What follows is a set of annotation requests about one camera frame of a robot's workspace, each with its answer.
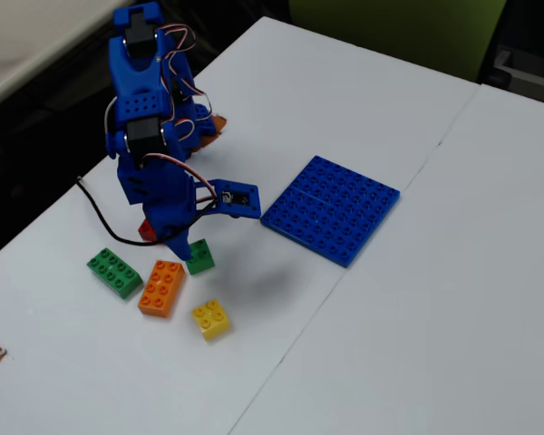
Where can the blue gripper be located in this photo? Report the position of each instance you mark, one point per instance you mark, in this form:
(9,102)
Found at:
(170,227)

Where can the green 2x2 block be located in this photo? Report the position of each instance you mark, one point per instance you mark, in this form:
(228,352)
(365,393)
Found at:
(201,258)

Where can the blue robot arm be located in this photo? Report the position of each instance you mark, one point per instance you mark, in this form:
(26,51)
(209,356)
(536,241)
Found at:
(140,77)

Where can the red 2x2 block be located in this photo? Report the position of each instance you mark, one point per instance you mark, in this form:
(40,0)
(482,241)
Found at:
(146,232)

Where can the orange 2x4 block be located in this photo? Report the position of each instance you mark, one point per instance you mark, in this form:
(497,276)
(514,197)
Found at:
(161,287)

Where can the green 2x4 block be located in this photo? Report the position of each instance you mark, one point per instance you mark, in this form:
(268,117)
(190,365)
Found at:
(115,272)

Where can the yellow 2x2 block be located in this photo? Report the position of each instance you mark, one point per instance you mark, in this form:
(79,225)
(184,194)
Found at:
(210,319)

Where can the white side table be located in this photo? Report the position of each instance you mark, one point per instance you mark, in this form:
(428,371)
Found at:
(36,41)

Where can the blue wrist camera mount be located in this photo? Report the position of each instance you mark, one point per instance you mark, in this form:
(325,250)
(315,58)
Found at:
(242,199)

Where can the blue 8x8 studded base plate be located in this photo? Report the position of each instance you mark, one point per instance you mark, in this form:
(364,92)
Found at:
(331,210)

